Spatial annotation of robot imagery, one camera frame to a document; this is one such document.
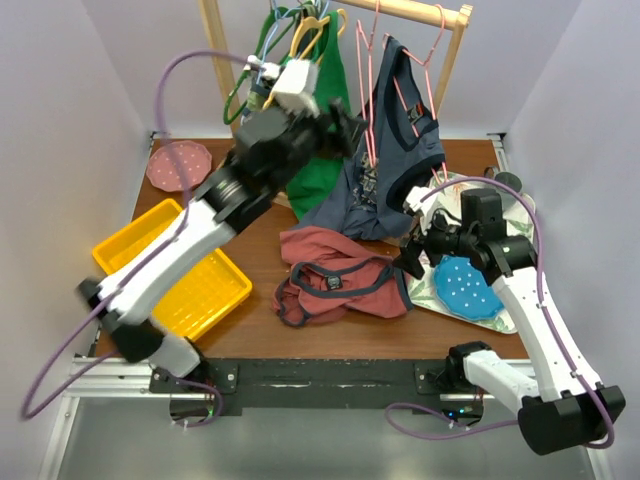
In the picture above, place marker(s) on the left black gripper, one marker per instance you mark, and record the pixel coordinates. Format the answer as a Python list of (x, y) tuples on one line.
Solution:
[(341, 141)]

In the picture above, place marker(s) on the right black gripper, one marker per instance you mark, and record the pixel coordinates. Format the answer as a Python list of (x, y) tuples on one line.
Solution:
[(410, 252)]

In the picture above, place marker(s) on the pink wire hanger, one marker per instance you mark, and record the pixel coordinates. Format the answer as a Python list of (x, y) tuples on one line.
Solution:
[(366, 89), (425, 64)]

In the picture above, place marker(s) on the red tank top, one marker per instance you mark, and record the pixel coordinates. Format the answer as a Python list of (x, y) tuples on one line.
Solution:
[(331, 275)]

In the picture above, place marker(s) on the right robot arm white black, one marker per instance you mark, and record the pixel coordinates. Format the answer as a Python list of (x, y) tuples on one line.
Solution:
[(565, 403)]

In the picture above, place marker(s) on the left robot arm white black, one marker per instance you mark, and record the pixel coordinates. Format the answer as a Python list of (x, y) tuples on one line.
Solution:
[(269, 151)]

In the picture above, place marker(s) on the navy blue tank top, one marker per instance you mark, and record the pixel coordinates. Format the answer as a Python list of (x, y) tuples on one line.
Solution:
[(367, 201)]

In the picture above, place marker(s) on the green tank top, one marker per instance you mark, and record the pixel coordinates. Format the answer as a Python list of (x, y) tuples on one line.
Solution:
[(316, 180)]

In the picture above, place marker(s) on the yellow hanger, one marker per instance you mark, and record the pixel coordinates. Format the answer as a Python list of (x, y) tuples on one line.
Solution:
[(307, 36)]

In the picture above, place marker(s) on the green hanger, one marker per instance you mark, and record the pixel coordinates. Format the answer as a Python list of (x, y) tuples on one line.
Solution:
[(278, 22)]

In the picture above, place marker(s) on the light blue hanger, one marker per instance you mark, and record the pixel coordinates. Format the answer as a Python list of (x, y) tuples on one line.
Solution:
[(315, 9)]

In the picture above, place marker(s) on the blue dotted plate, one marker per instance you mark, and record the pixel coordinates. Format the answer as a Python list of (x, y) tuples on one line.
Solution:
[(465, 295)]

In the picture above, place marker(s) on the zebra pattern garment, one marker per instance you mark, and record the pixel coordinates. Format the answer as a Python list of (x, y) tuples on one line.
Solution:
[(263, 76)]

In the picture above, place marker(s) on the grey mug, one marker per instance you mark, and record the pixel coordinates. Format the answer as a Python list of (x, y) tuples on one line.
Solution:
[(506, 178)]

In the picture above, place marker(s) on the pink dotted plate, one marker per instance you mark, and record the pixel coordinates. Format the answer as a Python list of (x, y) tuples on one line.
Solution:
[(194, 158)]

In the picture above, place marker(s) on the yellow plastic tray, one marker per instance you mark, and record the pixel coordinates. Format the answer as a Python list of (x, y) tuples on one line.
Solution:
[(206, 294)]

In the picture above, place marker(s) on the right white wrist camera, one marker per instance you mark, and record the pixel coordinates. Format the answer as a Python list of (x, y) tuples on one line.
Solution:
[(419, 201)]

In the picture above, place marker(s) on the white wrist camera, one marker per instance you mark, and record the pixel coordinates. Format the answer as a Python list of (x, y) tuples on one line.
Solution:
[(294, 86), (419, 201)]

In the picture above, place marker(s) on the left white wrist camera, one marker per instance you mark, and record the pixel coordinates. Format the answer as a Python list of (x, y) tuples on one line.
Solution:
[(294, 86)]

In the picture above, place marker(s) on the black mounting base plate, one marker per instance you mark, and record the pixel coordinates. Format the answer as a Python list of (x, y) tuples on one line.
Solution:
[(330, 384)]

